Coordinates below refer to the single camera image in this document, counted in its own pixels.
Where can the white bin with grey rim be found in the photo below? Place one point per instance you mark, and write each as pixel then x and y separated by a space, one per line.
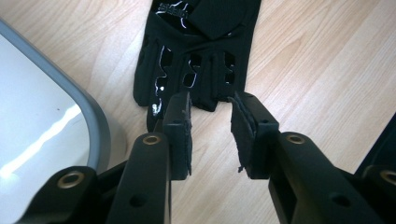
pixel 34 109

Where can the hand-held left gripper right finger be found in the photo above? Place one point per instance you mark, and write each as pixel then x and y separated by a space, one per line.
pixel 258 140

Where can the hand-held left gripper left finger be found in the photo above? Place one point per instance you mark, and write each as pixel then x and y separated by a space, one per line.
pixel 179 140

